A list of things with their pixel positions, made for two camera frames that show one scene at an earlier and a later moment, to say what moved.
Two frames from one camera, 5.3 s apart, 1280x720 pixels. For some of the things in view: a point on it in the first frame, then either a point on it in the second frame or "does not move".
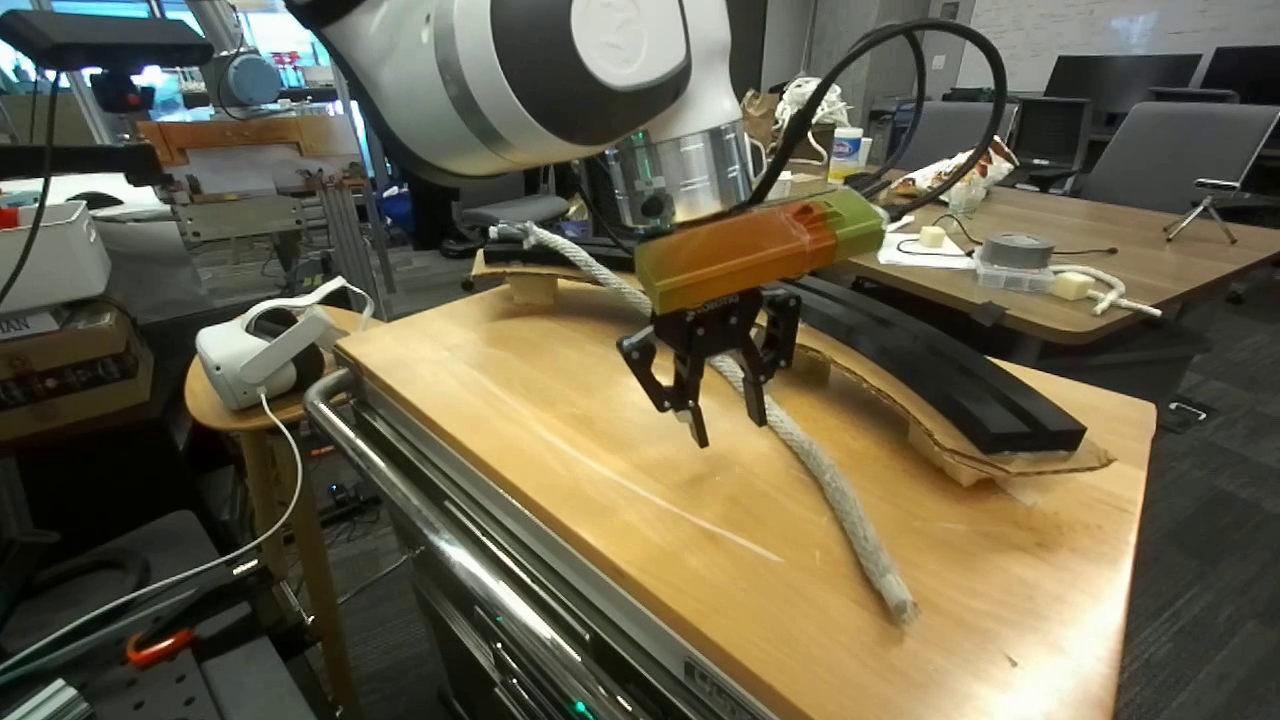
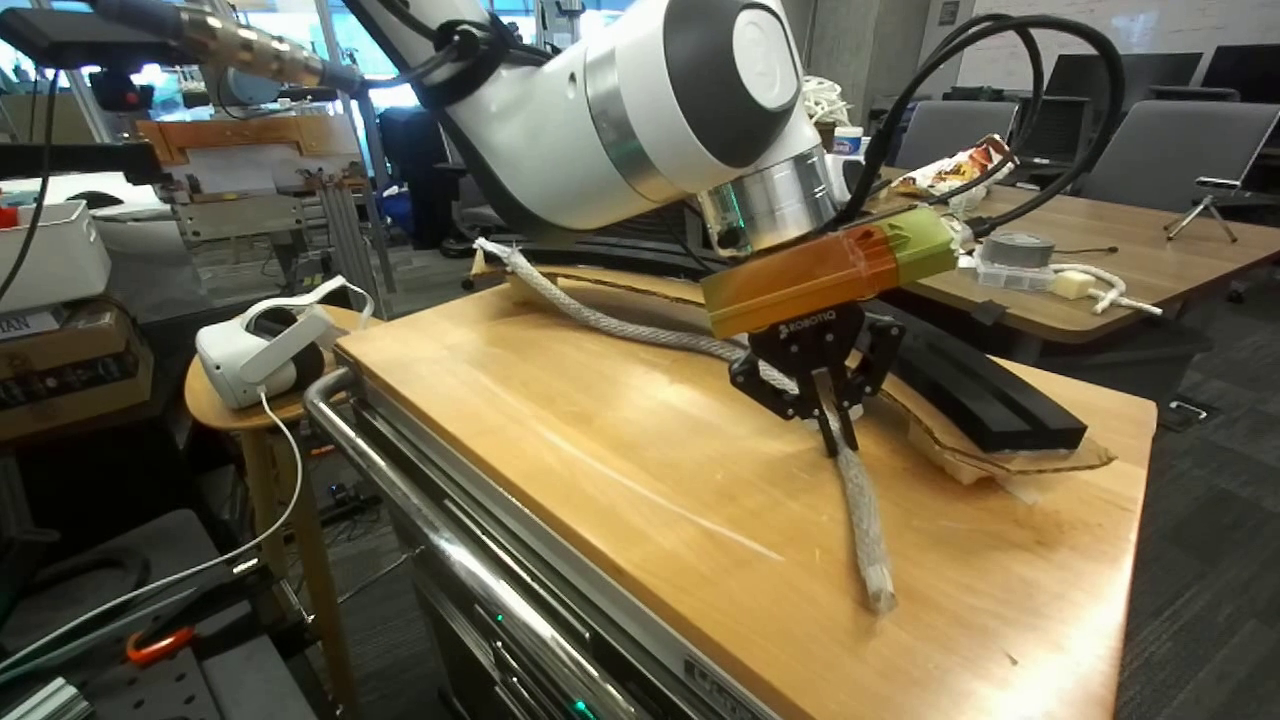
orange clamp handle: x=157 y=652 does not move
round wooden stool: x=275 y=436 does not move
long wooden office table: x=1053 y=263 does not move
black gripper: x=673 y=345 to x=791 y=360
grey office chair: x=1180 y=153 does not move
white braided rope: x=834 y=504 to x=711 y=351
